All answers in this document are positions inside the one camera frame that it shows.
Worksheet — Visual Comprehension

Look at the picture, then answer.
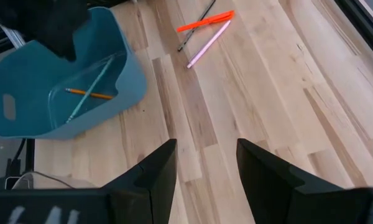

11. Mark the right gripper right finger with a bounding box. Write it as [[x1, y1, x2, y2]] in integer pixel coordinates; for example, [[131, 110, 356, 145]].
[[236, 138, 344, 224]]

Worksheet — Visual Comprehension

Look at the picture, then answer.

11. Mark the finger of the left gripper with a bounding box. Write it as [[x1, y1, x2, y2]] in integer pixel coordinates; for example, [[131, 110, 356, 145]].
[[30, 0, 91, 62]]

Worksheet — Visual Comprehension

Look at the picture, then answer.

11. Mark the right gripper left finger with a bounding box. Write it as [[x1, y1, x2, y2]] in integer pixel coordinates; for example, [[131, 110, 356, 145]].
[[101, 138, 178, 224]]

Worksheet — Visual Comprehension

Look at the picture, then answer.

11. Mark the teal plastic bin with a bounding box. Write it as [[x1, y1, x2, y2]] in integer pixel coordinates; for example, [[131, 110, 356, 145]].
[[0, 6, 149, 141]]

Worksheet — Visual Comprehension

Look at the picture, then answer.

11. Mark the teal pencil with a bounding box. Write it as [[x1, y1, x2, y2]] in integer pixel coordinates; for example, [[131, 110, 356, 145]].
[[65, 55, 116, 124]]

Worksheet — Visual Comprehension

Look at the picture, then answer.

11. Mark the orange pencil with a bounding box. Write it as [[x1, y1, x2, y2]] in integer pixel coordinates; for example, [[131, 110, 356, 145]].
[[64, 88, 115, 101]]

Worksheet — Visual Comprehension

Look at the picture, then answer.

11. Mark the dark striped pencil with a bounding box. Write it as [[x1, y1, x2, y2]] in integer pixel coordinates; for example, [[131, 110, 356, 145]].
[[177, 0, 218, 52]]

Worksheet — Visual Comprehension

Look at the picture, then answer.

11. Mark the orange pen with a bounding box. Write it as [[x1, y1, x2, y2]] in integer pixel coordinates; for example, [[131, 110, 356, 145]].
[[176, 9, 236, 34]]

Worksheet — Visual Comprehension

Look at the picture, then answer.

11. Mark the pink pen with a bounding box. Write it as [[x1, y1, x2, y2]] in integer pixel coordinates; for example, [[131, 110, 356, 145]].
[[186, 19, 232, 70]]

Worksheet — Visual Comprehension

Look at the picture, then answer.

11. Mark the black cable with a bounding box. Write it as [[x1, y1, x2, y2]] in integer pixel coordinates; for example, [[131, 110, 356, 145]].
[[5, 138, 27, 183]]

